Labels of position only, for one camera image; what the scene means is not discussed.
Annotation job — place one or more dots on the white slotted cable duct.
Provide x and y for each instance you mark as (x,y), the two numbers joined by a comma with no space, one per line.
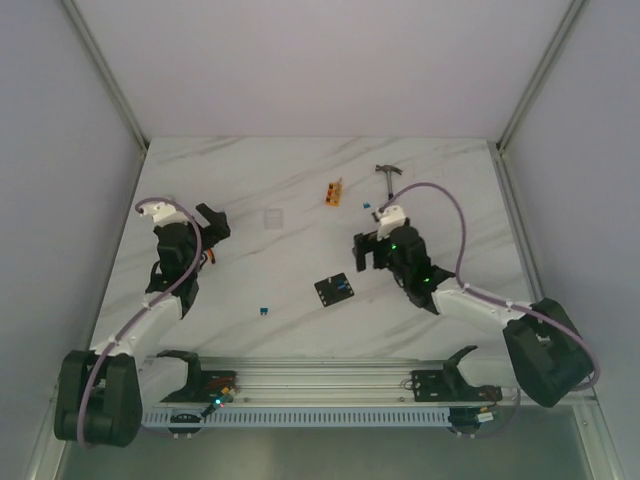
(329,417)

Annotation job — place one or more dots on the clear plastic fuse box cover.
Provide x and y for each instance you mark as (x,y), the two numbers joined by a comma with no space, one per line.
(273,219)

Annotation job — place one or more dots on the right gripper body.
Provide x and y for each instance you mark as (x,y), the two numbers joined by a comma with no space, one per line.
(383,259)

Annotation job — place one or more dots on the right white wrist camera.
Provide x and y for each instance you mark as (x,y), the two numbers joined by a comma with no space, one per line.
(388,219)

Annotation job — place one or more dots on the claw hammer black handle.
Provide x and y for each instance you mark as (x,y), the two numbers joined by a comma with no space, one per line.
(389,171)

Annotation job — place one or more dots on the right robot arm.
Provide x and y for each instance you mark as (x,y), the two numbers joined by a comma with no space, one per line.
(544,355)

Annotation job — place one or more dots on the orange fuse holder block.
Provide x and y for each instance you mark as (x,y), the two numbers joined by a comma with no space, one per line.
(334,193)

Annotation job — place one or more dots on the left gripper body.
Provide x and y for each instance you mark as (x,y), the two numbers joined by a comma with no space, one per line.
(201,235)

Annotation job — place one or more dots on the black fuse box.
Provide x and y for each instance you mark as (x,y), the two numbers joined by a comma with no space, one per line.
(334,289)

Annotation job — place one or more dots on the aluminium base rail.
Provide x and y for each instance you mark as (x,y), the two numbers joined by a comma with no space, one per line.
(321,382)

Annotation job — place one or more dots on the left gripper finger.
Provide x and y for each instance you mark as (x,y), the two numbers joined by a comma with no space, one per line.
(217,221)
(211,236)

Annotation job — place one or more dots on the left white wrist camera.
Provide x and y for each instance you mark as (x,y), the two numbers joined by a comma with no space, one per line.
(162,213)

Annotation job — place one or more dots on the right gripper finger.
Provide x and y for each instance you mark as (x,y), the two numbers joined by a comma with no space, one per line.
(366,237)
(361,247)

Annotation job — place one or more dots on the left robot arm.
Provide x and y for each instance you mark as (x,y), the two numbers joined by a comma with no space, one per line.
(105,391)

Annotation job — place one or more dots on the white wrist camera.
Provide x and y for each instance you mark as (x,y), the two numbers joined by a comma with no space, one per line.
(162,213)
(388,219)

